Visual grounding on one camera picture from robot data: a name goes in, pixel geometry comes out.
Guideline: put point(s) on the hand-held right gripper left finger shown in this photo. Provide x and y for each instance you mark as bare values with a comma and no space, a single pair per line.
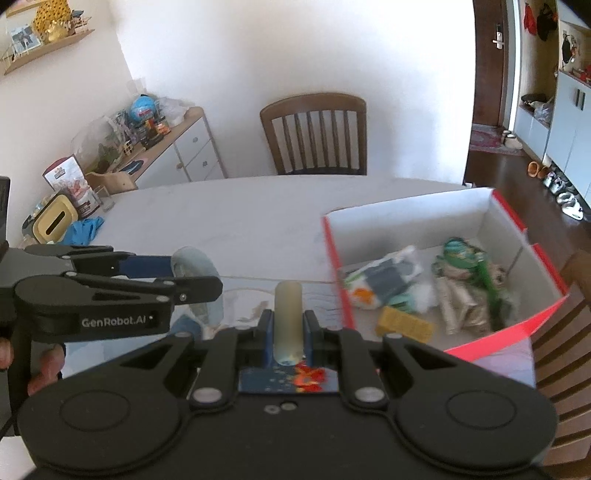
264,339

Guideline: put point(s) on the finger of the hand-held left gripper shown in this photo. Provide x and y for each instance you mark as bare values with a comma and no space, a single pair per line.
147,266
138,290

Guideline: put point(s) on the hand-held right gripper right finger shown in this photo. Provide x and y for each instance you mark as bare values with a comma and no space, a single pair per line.
309,339

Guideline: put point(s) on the cream cylinder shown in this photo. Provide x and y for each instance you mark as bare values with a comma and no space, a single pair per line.
288,318

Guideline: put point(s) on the pale blue round object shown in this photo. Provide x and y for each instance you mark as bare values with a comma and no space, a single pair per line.
198,263

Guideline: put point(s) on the yellow packet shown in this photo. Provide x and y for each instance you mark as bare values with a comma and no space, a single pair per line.
404,323

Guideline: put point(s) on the white plastic bag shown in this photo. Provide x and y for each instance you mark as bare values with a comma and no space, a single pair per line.
392,272

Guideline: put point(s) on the white tissue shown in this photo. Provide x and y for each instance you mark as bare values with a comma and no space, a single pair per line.
424,295

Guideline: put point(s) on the silver foil packet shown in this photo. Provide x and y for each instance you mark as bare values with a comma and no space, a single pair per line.
461,309

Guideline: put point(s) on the red shoe box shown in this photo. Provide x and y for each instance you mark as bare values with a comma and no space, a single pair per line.
406,212

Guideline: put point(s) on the green printed packet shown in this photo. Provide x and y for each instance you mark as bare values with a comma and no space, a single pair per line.
459,251

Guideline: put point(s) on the person's left hand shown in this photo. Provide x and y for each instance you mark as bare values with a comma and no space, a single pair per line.
46,364

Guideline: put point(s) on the blue printed table mat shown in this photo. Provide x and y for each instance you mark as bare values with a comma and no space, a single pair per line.
258,381

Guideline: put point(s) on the glass cup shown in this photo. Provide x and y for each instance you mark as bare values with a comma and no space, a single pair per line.
104,198

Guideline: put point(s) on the wooden holder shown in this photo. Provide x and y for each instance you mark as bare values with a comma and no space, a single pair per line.
113,180

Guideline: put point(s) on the yellow tissue box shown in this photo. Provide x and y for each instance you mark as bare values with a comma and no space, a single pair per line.
55,221

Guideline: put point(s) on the blue oval dish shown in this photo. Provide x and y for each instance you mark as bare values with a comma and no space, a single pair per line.
131,165

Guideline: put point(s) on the red white paper bag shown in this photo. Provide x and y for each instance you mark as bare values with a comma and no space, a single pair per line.
69,180

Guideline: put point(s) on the white sideboard cabinet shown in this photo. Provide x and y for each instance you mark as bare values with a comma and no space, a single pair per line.
194,143

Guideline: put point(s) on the plant in clear wrap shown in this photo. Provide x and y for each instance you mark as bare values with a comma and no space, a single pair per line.
99,143

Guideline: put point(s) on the blue globe toy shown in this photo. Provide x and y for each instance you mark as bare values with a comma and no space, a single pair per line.
142,108

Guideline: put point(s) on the clear crumpled plastic bag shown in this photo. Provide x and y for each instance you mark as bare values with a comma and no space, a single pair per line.
174,110

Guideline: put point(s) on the wooden chair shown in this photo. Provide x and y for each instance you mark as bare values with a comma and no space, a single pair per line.
572,369
314,104

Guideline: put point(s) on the gold ornament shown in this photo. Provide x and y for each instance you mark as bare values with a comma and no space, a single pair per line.
53,18

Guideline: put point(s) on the patterned rug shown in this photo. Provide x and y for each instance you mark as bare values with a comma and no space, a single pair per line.
489,138

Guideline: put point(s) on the orange slipper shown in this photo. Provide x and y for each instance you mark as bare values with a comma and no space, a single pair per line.
533,169

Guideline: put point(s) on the pair of white slippers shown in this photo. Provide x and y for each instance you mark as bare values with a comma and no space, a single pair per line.
510,139

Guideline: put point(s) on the row of shoes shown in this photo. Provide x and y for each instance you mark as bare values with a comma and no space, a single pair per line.
561,189

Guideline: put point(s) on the brown door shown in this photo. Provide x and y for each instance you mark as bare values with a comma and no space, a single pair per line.
489,83

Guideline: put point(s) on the dark bag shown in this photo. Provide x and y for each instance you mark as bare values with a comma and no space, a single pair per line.
535,98

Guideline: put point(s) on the grey blue cupboard unit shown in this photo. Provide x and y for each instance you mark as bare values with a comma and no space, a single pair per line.
570,120

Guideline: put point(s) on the red hanging cloth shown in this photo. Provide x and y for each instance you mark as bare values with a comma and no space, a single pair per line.
530,18

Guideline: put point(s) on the wooden wall shelf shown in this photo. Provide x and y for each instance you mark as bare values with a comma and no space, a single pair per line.
46,50

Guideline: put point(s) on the photo frame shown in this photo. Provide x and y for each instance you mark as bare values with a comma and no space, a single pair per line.
25,37

